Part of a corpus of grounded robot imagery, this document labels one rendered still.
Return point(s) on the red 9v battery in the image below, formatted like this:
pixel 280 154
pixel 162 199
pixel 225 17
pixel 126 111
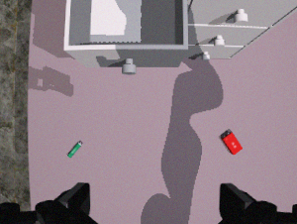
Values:
pixel 231 143

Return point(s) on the grey drawer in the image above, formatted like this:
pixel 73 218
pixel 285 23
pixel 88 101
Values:
pixel 239 12
pixel 127 33
pixel 207 51
pixel 221 35

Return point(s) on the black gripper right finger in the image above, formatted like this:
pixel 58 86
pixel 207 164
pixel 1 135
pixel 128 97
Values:
pixel 237 207

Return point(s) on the white chest of drawers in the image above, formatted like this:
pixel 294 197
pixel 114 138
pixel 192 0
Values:
pixel 262 34

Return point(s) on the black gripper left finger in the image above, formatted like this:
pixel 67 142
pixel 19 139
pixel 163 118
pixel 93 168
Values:
pixel 45 213

